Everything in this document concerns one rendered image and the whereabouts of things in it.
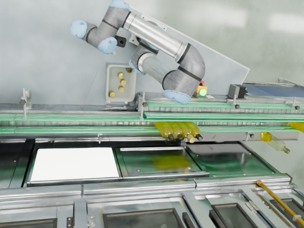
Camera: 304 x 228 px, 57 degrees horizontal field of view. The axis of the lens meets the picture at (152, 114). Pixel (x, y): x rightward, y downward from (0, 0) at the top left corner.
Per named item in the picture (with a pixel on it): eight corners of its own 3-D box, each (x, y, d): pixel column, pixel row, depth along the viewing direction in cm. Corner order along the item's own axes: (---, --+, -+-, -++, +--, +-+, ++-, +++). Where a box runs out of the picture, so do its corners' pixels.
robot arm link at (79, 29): (80, 42, 115) (65, 32, 118) (95, 45, 125) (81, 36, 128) (88, 24, 113) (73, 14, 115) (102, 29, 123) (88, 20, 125)
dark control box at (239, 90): (227, 94, 201) (233, 97, 194) (230, 83, 199) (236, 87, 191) (237, 94, 204) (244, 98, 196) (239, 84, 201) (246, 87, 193)
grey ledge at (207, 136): (176, 135, 199) (182, 143, 188) (178, 124, 196) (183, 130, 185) (288, 135, 224) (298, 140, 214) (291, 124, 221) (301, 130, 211)
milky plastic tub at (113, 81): (104, 97, 179) (106, 101, 171) (106, 61, 171) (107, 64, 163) (131, 97, 183) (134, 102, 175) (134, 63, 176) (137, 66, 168)
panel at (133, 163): (35, 152, 156) (26, 188, 126) (35, 147, 155) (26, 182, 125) (186, 149, 181) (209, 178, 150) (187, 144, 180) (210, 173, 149)
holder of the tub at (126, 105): (104, 104, 181) (105, 108, 174) (106, 62, 172) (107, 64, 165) (130, 105, 186) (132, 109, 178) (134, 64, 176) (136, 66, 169)
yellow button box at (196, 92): (192, 93, 194) (196, 96, 187) (193, 83, 191) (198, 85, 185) (201, 93, 196) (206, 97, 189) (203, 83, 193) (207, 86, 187)
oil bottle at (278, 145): (259, 139, 206) (283, 156, 183) (260, 131, 204) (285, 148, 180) (266, 138, 207) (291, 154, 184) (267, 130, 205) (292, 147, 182)
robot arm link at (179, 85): (152, 48, 164) (207, 82, 121) (140, 71, 167) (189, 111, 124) (136, 39, 157) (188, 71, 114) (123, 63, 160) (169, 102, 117)
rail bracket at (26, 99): (25, 108, 166) (18, 122, 145) (23, 80, 160) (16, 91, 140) (34, 108, 167) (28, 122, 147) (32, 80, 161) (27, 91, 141)
